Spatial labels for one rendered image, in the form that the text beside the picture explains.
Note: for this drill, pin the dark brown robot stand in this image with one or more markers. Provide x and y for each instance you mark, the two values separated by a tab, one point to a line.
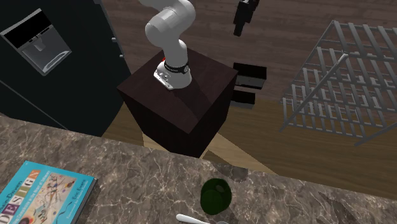
183	105

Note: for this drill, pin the black refrigerator with dispenser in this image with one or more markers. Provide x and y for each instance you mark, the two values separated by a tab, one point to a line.
77	86

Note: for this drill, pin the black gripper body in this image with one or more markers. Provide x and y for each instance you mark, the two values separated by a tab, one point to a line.
244	14

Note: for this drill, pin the blue book with abstract cover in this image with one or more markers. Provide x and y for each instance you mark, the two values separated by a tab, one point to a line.
40	195

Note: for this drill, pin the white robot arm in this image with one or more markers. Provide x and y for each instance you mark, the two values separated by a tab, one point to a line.
169	43

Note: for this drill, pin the dark green cup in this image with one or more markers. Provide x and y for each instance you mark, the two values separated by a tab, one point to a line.
215	198

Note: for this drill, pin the black box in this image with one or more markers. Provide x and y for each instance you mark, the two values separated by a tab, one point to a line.
243	99
249	74

